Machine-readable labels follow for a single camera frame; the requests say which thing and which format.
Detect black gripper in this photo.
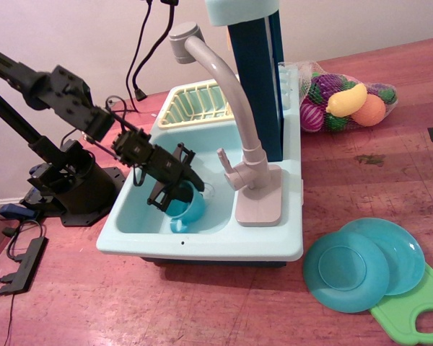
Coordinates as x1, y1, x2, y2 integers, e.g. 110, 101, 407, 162
140, 143, 205, 212

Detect teal plastic toy cup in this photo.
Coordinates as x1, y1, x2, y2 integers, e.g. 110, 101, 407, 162
165, 183, 206, 234

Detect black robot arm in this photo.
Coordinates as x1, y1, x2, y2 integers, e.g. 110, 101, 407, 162
0, 53, 204, 227

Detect light blue toy sink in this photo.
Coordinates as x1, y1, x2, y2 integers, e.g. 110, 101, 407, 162
96, 71, 303, 262

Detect cream dish drying rack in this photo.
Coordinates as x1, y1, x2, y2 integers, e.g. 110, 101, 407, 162
157, 79, 235, 130

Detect grey toy faucet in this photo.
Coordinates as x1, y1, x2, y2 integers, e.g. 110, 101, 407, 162
167, 22, 283, 228

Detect dark blue water tank column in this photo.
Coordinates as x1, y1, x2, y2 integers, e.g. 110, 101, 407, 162
205, 1, 284, 162

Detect mesh bag of toy produce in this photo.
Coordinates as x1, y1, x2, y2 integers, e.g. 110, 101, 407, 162
279, 61, 398, 133

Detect yellow toy mango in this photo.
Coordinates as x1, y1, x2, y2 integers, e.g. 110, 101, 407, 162
325, 84, 367, 117

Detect black USB hub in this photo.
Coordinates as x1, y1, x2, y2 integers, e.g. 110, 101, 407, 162
0, 236, 48, 296

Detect front teal plastic plate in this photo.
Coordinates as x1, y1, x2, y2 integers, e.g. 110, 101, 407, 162
303, 231, 390, 313

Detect teal plastic plate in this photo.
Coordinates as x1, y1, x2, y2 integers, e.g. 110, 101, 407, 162
340, 218, 425, 296
303, 231, 390, 313

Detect orange toy fruit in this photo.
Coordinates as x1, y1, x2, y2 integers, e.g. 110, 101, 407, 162
351, 94, 386, 127

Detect rear teal plastic plate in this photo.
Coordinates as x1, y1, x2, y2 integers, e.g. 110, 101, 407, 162
340, 218, 425, 296

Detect green plastic cutting board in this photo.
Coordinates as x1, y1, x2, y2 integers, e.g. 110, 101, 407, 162
369, 265, 433, 345

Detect black hanging cable right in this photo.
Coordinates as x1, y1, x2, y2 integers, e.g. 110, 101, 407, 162
132, 0, 178, 102

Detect black hanging cable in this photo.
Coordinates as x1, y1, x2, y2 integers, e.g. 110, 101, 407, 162
125, 0, 153, 113
132, 0, 178, 102

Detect blue clamp handle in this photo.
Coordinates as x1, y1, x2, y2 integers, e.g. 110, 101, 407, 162
0, 204, 39, 221

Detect black hanging cable left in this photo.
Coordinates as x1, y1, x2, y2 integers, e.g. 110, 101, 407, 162
125, 0, 153, 113

